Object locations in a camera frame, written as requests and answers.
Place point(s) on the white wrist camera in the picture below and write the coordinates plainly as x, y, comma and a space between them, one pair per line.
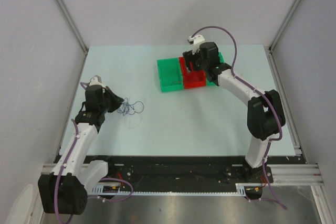
196, 41
95, 81

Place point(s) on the red plastic bin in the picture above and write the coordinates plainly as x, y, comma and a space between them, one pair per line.
193, 79

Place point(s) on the right green plastic bin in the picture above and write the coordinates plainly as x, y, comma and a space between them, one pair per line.
221, 60

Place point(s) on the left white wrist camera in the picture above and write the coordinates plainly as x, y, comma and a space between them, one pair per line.
95, 81

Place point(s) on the aluminium frame post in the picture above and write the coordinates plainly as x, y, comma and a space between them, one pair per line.
71, 24
288, 17

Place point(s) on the right aluminium base profile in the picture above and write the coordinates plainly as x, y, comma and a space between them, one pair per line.
296, 175

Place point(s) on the green plastic bin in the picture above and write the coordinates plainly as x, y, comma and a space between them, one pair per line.
221, 60
170, 75

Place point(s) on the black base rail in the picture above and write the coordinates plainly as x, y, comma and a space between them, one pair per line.
181, 174

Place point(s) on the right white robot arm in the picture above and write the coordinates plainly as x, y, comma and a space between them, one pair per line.
265, 115

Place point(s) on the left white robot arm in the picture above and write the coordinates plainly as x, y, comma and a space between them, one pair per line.
65, 189

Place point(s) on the left green plastic bin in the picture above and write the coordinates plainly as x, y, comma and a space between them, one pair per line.
170, 75

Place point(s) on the right aluminium frame post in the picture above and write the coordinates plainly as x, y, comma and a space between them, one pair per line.
288, 17

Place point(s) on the left aluminium frame post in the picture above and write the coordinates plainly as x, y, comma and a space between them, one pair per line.
71, 24

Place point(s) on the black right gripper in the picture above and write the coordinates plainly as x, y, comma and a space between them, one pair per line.
189, 55

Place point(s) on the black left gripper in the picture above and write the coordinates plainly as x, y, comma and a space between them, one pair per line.
116, 100

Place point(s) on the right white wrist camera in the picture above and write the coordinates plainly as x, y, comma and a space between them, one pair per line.
196, 41

